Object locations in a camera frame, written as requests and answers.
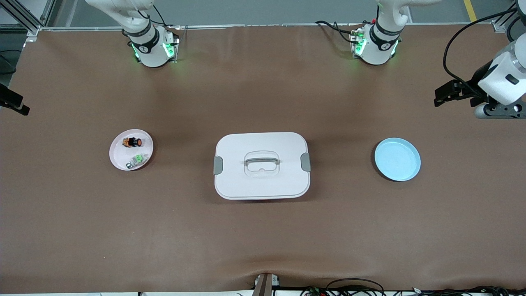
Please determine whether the pink box with white lid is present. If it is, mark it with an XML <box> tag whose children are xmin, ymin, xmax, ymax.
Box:
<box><xmin>213</xmin><ymin>132</ymin><xmax>311</xmax><ymax>201</ymax></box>

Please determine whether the light blue round plate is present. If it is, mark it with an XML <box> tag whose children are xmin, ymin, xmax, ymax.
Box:
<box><xmin>374</xmin><ymin>137</ymin><xmax>422</xmax><ymax>182</ymax></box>

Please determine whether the pink round plate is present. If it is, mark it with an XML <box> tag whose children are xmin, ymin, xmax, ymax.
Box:
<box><xmin>109</xmin><ymin>129</ymin><xmax>154</xmax><ymax>171</ymax></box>

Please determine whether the brown table cover mat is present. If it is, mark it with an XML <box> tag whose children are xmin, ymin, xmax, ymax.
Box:
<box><xmin>0</xmin><ymin>24</ymin><xmax>526</xmax><ymax>294</ymax></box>

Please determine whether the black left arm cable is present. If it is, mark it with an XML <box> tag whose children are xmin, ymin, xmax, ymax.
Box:
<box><xmin>442</xmin><ymin>7</ymin><xmax>519</xmax><ymax>92</ymax></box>

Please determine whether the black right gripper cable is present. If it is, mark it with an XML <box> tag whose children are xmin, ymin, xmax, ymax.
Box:
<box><xmin>0</xmin><ymin>49</ymin><xmax>22</xmax><ymax>75</ymax></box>

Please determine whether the aluminium profile frame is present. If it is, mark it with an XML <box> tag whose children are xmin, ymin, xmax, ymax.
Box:
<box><xmin>0</xmin><ymin>0</ymin><xmax>56</xmax><ymax>37</ymax></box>

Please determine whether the green and clear switch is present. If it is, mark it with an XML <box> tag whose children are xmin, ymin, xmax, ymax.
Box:
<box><xmin>126</xmin><ymin>153</ymin><xmax>149</xmax><ymax>169</ymax></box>

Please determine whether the black left base cable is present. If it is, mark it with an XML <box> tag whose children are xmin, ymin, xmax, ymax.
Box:
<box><xmin>315</xmin><ymin>20</ymin><xmax>359</xmax><ymax>45</ymax></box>

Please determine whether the black base cable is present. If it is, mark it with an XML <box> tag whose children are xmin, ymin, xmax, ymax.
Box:
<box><xmin>146</xmin><ymin>4</ymin><xmax>181</xmax><ymax>29</ymax></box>
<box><xmin>315</xmin><ymin>20</ymin><xmax>359</xmax><ymax>45</ymax></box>

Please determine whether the black right base cable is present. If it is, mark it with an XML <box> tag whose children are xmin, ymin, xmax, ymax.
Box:
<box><xmin>146</xmin><ymin>4</ymin><xmax>181</xmax><ymax>29</ymax></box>

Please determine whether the bundle of thin cables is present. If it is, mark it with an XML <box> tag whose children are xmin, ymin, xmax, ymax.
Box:
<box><xmin>405</xmin><ymin>285</ymin><xmax>526</xmax><ymax>296</ymax></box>

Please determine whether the black looped cable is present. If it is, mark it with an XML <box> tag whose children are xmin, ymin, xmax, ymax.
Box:
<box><xmin>326</xmin><ymin>278</ymin><xmax>385</xmax><ymax>296</ymax></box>

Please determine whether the brown mount bracket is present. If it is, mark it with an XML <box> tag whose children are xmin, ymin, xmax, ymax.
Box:
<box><xmin>252</xmin><ymin>273</ymin><xmax>281</xmax><ymax>296</ymax></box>

